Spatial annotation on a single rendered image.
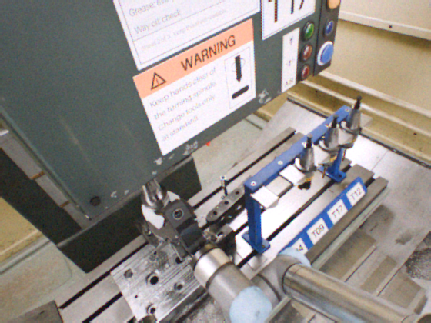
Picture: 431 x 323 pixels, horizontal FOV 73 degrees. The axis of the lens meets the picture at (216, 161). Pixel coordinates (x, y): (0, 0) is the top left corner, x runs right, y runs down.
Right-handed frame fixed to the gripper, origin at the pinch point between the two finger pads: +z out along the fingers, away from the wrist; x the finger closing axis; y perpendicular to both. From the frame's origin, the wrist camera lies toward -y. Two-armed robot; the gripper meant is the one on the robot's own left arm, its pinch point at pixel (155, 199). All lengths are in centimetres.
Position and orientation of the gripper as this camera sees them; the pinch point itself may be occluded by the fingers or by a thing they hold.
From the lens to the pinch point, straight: 73.0
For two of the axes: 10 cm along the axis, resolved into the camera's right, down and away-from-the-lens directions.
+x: 7.6, -5.4, 3.6
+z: -6.4, -5.1, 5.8
